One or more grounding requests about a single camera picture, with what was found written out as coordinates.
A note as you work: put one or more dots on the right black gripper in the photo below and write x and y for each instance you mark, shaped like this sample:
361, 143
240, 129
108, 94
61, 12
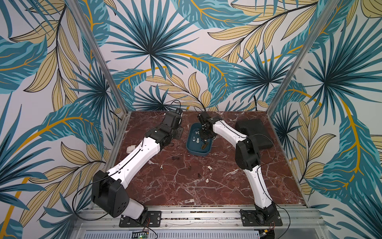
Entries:
204, 130

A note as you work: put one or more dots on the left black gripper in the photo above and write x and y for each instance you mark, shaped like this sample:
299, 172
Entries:
180, 130

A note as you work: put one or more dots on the brown wooden bishop piece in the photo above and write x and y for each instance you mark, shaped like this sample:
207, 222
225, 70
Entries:
204, 145

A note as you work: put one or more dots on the teal plastic storage box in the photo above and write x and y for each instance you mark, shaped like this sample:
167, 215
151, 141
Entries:
195, 145

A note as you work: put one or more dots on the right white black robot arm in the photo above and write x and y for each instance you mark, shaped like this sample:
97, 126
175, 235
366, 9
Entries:
248, 137

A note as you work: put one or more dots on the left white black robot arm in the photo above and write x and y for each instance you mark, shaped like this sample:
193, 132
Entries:
109, 188

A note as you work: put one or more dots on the black plastic case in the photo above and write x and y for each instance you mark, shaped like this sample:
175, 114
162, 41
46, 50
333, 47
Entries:
256, 128

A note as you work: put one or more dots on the green circuit board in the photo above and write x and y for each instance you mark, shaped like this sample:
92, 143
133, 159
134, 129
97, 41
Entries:
139, 235

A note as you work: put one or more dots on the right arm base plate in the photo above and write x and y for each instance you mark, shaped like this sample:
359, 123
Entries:
257, 218

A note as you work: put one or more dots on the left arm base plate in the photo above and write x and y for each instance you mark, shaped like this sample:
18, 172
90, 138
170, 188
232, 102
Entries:
152, 219

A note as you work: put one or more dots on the aluminium front rail frame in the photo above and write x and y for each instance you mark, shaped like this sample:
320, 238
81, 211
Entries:
215, 222

